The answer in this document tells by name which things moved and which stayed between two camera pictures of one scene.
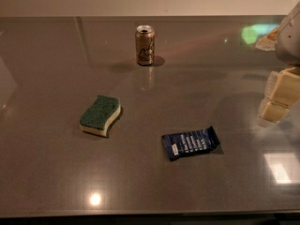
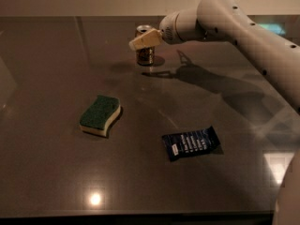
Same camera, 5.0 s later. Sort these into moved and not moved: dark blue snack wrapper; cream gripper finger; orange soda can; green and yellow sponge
Moved: cream gripper finger
Not moved: dark blue snack wrapper; green and yellow sponge; orange soda can
